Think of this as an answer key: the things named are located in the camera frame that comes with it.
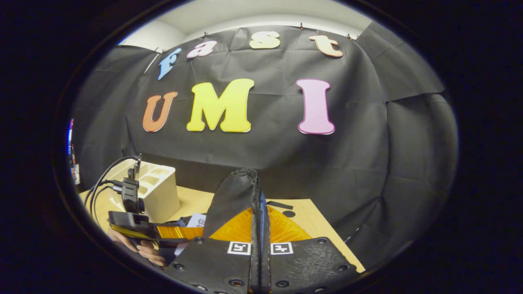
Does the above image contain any white plastic bookshelf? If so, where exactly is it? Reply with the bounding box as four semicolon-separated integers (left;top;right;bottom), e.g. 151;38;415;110
100;159;181;224

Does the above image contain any computer monitor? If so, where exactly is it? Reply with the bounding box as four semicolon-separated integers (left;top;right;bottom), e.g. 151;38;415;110
67;118;80;185

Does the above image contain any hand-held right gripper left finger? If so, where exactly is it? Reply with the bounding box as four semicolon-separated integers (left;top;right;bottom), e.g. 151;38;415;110
163;207;262;294

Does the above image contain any blue schoolbag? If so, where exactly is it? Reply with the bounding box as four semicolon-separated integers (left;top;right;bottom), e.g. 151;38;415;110
159;167;295;264

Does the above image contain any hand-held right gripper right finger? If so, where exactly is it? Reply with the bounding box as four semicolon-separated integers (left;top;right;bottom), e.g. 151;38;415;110
261;205;362;294

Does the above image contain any black backdrop cloth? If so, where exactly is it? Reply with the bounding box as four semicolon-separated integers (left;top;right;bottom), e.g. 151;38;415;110
69;22;459;271

